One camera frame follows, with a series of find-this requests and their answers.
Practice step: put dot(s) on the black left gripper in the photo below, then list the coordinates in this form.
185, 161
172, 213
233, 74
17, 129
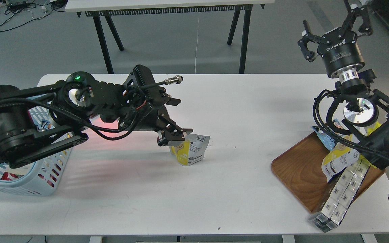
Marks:
139, 104

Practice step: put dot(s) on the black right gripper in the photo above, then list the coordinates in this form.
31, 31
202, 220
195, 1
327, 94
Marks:
341, 52

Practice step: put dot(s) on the yellow white snack pouch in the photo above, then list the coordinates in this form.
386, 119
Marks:
192, 150
338, 159

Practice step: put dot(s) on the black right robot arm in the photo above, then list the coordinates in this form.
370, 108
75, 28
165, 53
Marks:
353, 114

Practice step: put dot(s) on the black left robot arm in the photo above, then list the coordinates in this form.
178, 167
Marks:
67, 105

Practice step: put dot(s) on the yellow cartoon snack bag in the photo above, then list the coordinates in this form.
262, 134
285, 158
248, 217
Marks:
367, 131

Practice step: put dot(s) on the blue snack packet in basket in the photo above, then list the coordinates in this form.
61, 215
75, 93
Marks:
44, 125

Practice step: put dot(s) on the light blue plastic basket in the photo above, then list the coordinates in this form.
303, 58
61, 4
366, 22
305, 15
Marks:
38, 178

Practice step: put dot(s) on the black barcode scanner red window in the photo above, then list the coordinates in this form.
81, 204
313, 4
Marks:
81, 77

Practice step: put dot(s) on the background black-legged table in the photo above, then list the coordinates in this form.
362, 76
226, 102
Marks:
170, 32

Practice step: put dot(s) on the brown wooden tray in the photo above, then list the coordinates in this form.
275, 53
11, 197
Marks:
299, 169

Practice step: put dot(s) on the long white box multipack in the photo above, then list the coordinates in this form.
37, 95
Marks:
340, 194

